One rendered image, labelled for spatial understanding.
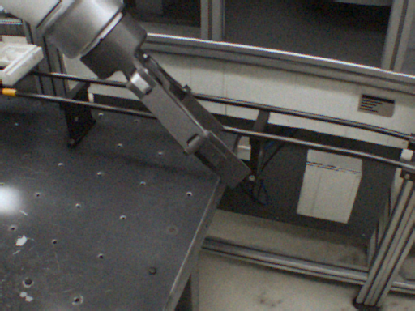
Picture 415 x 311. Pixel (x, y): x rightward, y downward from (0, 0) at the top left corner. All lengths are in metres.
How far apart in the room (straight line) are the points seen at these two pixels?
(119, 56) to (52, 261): 0.53
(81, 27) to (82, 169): 0.65
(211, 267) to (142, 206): 0.77
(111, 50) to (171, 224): 0.52
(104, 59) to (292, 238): 1.43
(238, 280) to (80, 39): 1.32
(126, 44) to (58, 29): 0.07
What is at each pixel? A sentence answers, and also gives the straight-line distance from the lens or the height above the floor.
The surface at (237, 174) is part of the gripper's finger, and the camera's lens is 0.51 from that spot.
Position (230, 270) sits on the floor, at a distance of 1.71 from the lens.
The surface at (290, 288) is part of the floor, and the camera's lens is 1.68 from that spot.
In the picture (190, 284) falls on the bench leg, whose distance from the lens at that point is 1.14.
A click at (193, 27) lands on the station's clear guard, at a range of 1.10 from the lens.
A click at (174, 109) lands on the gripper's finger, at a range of 0.46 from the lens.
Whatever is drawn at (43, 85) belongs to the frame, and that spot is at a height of 0.71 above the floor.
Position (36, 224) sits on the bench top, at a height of 0.68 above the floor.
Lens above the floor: 1.38
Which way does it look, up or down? 40 degrees down
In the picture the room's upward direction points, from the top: straight up
